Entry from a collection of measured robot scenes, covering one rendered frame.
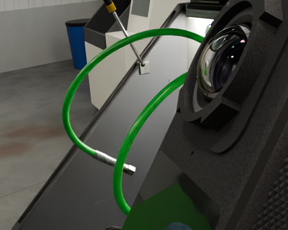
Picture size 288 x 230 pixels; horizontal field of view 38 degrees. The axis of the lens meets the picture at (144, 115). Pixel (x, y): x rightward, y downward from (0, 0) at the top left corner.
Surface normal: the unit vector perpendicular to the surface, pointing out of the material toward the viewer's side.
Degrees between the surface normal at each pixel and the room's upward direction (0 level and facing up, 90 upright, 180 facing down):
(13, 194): 0
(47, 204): 90
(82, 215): 90
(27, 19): 90
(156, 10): 90
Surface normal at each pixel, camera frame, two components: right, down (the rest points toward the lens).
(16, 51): 0.61, 0.23
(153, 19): 0.40, 0.29
